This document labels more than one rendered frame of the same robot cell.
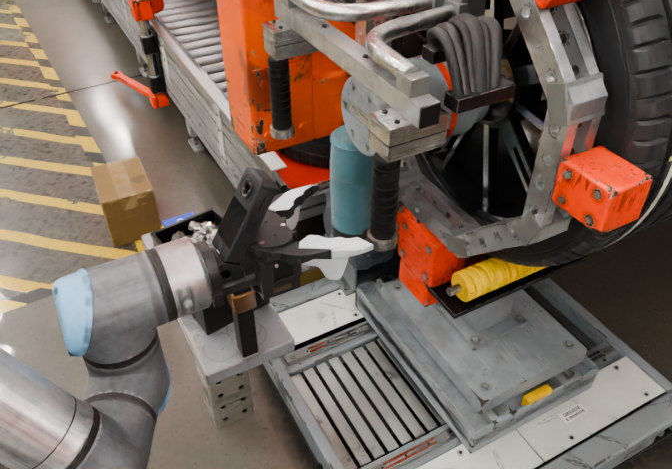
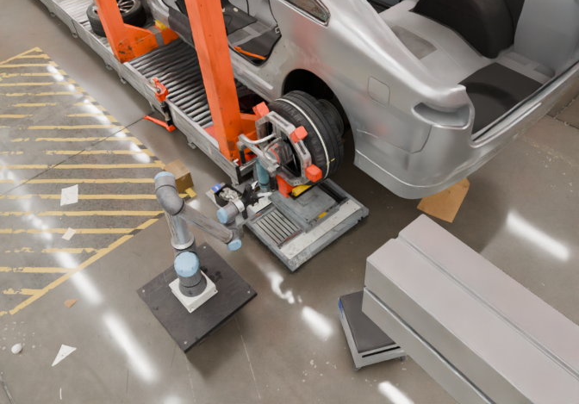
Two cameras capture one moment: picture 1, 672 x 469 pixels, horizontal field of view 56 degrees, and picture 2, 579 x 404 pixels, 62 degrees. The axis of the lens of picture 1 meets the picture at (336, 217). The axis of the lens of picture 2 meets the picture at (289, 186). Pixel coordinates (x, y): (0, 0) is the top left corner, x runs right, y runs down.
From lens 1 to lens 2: 2.42 m
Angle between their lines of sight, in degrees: 11
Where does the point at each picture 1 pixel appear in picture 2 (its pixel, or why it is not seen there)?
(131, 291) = (232, 210)
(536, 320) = (320, 194)
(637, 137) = (318, 162)
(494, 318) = (308, 196)
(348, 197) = (262, 175)
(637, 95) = (315, 155)
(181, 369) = not seen: hidden behind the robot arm
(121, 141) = (160, 148)
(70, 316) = (223, 216)
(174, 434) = (222, 246)
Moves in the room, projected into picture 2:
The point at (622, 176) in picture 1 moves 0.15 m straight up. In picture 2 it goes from (315, 170) to (314, 155)
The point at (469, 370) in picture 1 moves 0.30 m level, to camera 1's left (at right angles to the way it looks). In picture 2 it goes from (302, 212) to (265, 219)
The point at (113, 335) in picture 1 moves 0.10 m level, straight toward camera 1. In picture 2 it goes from (230, 218) to (239, 227)
